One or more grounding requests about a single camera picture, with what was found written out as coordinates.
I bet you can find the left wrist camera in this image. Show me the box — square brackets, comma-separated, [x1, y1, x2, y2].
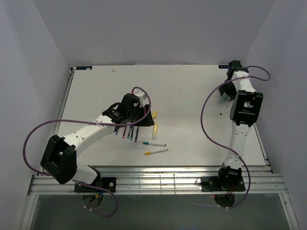
[118, 91, 147, 110]

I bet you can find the aluminium frame rail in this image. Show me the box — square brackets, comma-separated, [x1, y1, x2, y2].
[28, 166, 288, 195]

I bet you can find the red pen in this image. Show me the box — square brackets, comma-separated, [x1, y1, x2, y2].
[122, 126, 127, 138]

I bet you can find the blue corner label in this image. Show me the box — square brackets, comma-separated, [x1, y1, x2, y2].
[76, 66, 93, 70]
[218, 65, 228, 69]

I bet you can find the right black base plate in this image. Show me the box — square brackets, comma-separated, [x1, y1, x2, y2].
[195, 176, 246, 192]

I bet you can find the dark green marker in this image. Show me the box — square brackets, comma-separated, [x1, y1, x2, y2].
[219, 110, 230, 115]

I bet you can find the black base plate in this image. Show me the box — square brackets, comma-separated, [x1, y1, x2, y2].
[74, 177, 117, 193]
[195, 176, 246, 192]

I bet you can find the green pen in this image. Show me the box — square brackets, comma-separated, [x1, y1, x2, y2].
[127, 126, 132, 139]

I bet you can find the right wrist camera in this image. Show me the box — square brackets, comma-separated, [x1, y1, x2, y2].
[226, 60, 249, 80]

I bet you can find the left blue corner label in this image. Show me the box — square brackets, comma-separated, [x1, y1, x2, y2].
[76, 66, 93, 70]

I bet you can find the right blue corner label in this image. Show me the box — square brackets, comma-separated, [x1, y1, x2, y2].
[218, 65, 228, 69]

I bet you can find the purple pen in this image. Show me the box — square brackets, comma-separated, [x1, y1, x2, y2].
[134, 127, 139, 142]

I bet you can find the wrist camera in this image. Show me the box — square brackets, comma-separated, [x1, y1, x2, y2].
[118, 91, 147, 110]
[226, 60, 249, 80]

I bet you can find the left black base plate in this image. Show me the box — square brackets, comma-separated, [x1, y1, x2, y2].
[74, 177, 117, 193]

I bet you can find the yellow highlighter body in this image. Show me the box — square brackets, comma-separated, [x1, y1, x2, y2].
[152, 122, 158, 139]

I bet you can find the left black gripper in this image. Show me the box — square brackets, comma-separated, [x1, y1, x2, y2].
[127, 104, 155, 127]

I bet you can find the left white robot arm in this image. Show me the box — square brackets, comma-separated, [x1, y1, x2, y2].
[40, 103, 154, 192]

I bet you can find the green capped white marker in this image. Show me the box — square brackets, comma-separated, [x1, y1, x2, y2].
[142, 142, 166, 147]

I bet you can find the yellow capped white marker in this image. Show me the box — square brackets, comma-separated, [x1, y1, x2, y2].
[144, 149, 169, 156]

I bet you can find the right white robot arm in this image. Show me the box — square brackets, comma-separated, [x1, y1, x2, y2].
[216, 70, 263, 190]

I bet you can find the light green marker cap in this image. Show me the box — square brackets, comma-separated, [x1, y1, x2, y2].
[215, 95, 229, 106]

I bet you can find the dark blue pen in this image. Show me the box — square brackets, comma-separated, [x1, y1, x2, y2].
[130, 126, 134, 141]

